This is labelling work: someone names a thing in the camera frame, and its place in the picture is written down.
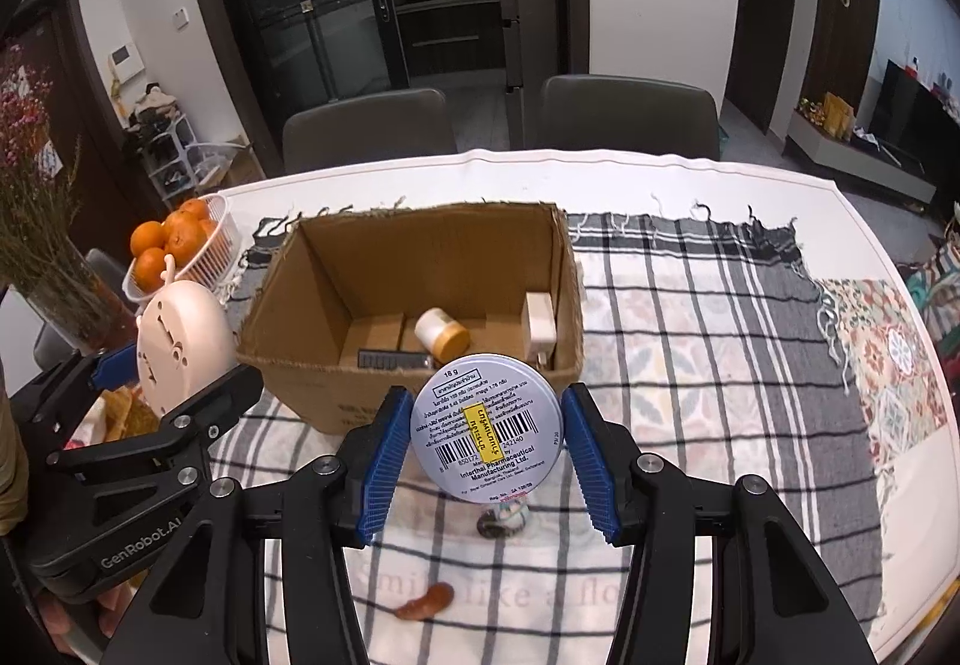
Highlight vase with dried flowers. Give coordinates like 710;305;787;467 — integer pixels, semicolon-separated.
0;0;151;261

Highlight reddish brown bean-shaped piece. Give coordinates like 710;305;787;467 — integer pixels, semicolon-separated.
395;582;456;619

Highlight dark plain door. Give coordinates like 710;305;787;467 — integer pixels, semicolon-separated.
724;0;800;137

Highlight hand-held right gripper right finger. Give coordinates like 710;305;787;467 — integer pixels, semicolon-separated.
561;384;875;665

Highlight white bottle with yellow cap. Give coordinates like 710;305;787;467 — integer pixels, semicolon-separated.
414;307;471;360

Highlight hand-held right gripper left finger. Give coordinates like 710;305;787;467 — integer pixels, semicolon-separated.
101;386;415;665

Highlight white plastic basket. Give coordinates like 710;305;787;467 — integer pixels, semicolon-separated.
124;192;241;302

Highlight glass vase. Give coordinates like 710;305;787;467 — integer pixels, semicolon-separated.
0;230;140;351

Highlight dried pink flowers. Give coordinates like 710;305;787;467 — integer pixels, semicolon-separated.
0;42;83;306

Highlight patterned floral cloth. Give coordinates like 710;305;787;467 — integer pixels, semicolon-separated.
817;276;946;471

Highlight black television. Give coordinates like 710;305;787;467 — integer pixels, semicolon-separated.
874;59;960;175

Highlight grey television cabinet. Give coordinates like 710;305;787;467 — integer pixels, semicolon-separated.
784;110;938;205

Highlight grey dining chair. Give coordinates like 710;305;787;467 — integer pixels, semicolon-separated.
540;74;722;160
283;87;458;175

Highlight floral fabric cushion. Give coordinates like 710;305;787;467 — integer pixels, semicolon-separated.
900;200;960;351

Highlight grey plaid tablecloth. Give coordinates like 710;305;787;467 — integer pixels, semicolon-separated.
206;200;886;665

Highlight black toy camera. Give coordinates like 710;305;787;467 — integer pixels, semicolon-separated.
356;348;434;370

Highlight round silver tin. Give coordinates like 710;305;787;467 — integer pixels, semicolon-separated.
410;354;563;505

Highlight white charger block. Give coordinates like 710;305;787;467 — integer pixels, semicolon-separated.
523;290;557;362

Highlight floral fabric tissue cover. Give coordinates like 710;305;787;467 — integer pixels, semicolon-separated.
75;386;160;445

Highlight small figurine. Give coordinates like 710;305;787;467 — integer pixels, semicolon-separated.
476;500;530;538

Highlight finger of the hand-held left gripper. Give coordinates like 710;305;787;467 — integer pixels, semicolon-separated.
154;363;265;463
6;345;142;467

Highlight pink deer toy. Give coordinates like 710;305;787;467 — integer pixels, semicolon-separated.
136;254;241;415

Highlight brown cardboard box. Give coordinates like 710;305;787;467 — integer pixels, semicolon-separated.
236;201;586;437

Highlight white shoe rack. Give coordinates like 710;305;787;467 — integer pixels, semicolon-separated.
124;110;252;201

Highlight person's left hand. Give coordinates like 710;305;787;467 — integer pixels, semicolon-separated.
34;579;140;658

